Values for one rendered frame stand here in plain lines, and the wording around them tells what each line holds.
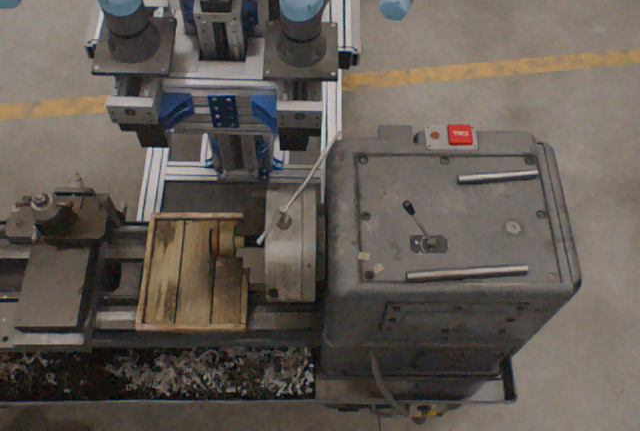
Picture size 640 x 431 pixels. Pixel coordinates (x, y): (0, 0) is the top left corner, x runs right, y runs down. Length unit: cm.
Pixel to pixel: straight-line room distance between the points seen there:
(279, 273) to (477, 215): 50
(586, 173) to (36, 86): 272
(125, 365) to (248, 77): 99
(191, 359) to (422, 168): 98
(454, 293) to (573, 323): 152
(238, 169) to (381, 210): 120
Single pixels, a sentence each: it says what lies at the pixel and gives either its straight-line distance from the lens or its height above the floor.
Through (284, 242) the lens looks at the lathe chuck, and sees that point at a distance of 162.
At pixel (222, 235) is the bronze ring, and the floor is 112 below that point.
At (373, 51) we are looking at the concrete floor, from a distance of 362.
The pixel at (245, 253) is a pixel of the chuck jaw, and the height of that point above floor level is 111.
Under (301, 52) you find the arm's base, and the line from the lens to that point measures 196.
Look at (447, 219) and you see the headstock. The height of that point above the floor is 126.
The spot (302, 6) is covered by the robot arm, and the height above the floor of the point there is 138.
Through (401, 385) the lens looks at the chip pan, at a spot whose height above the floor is 54.
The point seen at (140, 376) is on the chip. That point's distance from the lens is 227.
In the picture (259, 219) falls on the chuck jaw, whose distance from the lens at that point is 173.
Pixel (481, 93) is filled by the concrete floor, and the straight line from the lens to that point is 354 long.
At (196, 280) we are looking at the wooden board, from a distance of 197.
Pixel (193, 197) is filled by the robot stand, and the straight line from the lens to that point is 287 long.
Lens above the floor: 268
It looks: 60 degrees down
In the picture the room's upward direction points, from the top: 3 degrees clockwise
